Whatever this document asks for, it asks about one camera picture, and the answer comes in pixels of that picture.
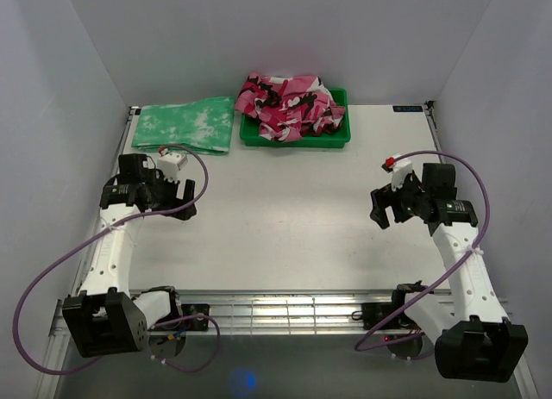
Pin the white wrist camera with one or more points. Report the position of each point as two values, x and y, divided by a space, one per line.
170 164
400 168

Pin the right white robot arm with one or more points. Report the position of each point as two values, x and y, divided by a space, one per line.
477 341

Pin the green plastic bin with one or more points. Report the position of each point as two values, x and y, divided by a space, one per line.
249 131

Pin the aluminium frame rail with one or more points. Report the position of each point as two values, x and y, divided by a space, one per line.
254 313

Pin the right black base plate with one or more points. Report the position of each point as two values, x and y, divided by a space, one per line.
371 313

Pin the pink camouflage trousers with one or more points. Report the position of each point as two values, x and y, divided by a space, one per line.
288 109

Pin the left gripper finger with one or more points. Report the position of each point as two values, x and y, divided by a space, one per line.
188 191
185 214

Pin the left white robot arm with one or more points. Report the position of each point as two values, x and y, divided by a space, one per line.
104 318

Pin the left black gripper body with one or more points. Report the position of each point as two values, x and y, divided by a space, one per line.
163 195

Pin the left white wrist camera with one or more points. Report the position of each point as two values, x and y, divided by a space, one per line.
170 164

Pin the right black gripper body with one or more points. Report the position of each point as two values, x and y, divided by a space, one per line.
409 199

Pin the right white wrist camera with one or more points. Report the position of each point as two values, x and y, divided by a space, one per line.
400 168

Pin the right blue table label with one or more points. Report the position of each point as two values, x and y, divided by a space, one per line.
407 109

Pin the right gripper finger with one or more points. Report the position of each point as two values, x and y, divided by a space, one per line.
379 216
382 197

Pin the green white tie-dye trousers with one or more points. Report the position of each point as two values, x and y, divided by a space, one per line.
204 126

